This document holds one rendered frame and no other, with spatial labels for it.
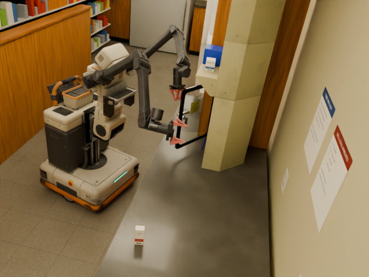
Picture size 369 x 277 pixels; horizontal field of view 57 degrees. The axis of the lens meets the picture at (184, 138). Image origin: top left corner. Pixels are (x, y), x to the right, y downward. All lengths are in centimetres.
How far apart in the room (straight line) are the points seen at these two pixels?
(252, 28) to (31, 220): 228
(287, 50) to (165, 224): 120
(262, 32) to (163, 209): 100
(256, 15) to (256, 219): 99
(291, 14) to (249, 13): 44
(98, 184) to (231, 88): 155
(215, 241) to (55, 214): 176
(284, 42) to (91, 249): 199
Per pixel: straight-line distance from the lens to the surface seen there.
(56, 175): 309
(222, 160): 201
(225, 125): 188
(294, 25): 208
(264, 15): 174
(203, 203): 181
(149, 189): 185
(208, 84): 180
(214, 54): 194
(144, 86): 198
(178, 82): 217
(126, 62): 217
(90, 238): 287
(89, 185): 291
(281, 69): 215
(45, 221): 305
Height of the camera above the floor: 214
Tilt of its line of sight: 31 degrees down
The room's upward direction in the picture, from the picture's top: 8 degrees clockwise
